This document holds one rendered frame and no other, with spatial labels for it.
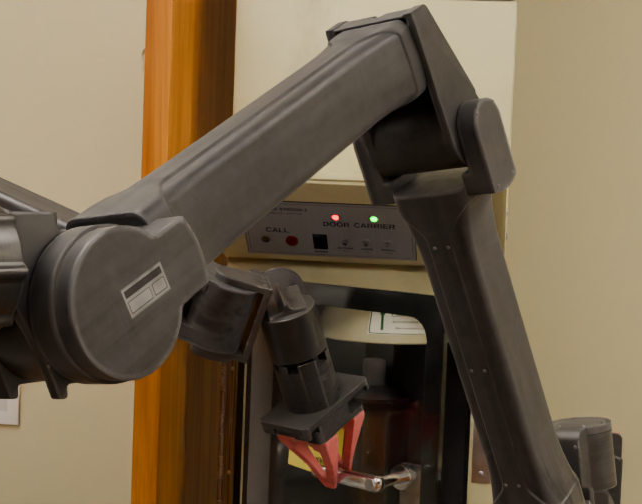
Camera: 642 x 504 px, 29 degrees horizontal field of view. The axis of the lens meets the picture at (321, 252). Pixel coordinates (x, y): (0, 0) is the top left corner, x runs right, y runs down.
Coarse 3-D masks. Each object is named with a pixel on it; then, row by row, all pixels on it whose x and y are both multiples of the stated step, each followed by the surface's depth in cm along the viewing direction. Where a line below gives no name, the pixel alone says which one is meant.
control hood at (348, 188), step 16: (320, 176) 133; (336, 176) 132; (352, 176) 132; (304, 192) 134; (320, 192) 134; (336, 192) 134; (352, 192) 133; (496, 208) 132; (496, 224) 134; (240, 240) 141; (240, 256) 144; (256, 256) 143; (272, 256) 143; (288, 256) 142; (304, 256) 142; (320, 256) 142
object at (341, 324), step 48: (336, 288) 134; (336, 336) 134; (384, 336) 130; (432, 336) 126; (240, 384) 144; (384, 384) 130; (432, 384) 126; (240, 432) 144; (384, 432) 130; (432, 432) 126; (240, 480) 144; (288, 480) 139; (432, 480) 126
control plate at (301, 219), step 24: (264, 216) 138; (288, 216) 137; (312, 216) 137; (360, 216) 136; (384, 216) 135; (312, 240) 140; (336, 240) 139; (360, 240) 138; (384, 240) 138; (408, 240) 137
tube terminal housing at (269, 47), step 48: (240, 0) 145; (288, 0) 144; (336, 0) 143; (384, 0) 142; (432, 0) 141; (240, 48) 145; (288, 48) 144; (480, 48) 141; (240, 96) 145; (480, 96) 141; (384, 288) 144
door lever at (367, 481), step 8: (320, 464) 130; (312, 472) 130; (344, 472) 128; (352, 472) 127; (360, 472) 127; (392, 472) 129; (400, 472) 129; (408, 472) 128; (344, 480) 127; (352, 480) 127; (360, 480) 126; (368, 480) 125; (376, 480) 125; (384, 480) 126; (392, 480) 127; (400, 480) 128; (408, 480) 128; (360, 488) 126; (368, 488) 125; (376, 488) 125; (384, 488) 126; (400, 488) 129
